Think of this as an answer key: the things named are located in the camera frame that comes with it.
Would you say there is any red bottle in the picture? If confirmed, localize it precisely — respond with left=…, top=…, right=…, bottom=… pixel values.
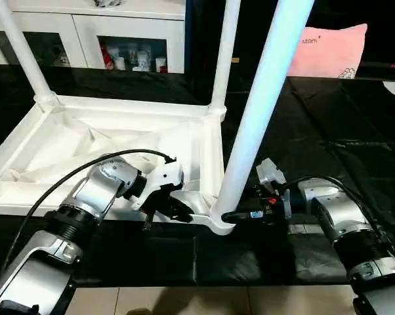
left=100, top=43, right=113, bottom=70

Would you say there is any white glass-door cabinet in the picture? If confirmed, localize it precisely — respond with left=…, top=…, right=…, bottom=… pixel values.
left=0, top=0, right=187, bottom=74

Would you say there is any pink pillow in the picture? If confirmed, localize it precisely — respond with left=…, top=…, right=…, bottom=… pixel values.
left=286, top=24, right=369, bottom=79

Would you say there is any black cabinet with gold label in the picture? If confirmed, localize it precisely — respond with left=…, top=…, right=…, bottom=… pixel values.
left=184, top=0, right=395, bottom=78

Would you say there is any white plastic table top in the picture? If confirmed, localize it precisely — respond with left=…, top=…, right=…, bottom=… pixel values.
left=0, top=95, right=236, bottom=236

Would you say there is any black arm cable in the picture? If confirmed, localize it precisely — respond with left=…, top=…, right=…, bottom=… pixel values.
left=276, top=174, right=395, bottom=263
left=1, top=149, right=177, bottom=276

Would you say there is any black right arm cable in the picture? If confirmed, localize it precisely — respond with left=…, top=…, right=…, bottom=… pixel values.
left=276, top=174, right=395, bottom=263

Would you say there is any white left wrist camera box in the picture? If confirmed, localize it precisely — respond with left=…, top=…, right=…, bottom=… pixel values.
left=132, top=164, right=185, bottom=211

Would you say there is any white plastic table leg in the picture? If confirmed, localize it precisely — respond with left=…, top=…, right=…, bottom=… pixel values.
left=211, top=0, right=315, bottom=224
left=0, top=0, right=59, bottom=112
left=208, top=0, right=241, bottom=122

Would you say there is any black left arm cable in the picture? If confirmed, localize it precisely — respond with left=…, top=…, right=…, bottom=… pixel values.
left=1, top=149, right=177, bottom=276

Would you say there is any black work mat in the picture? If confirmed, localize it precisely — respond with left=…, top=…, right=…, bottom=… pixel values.
left=0, top=62, right=395, bottom=286

